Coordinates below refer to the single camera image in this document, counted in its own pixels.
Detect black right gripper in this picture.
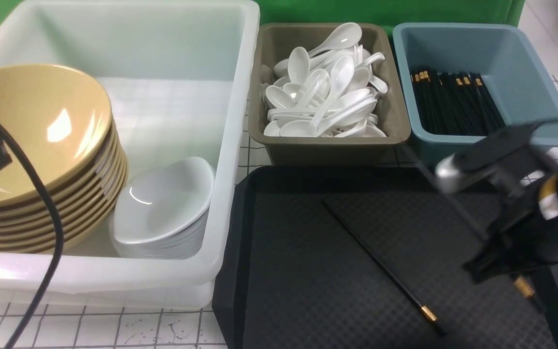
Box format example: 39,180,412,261
462,174,558,284

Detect black chopstick gold band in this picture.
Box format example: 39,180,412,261
513,276,545,314
322,201,448,336

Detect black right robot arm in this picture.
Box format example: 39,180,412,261
463,171,558,284

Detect stacked yellow noodle bowls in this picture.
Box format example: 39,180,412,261
0,64,128,254

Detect bundle of black chopsticks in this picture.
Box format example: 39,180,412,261
410,66,506,137

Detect stacked white square bowls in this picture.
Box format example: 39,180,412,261
108,157,216,260

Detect blue plastic chopstick bin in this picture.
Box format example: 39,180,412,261
393,23,558,165

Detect black plastic serving tray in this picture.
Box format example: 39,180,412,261
212,167,558,349

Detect large white plastic tub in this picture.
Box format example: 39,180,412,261
0,0,261,310

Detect pile of white spoons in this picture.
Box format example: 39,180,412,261
262,22,389,138

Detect brown plastic spoon bin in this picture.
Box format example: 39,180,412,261
248,23,411,166

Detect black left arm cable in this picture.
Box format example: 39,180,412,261
0,99,64,349

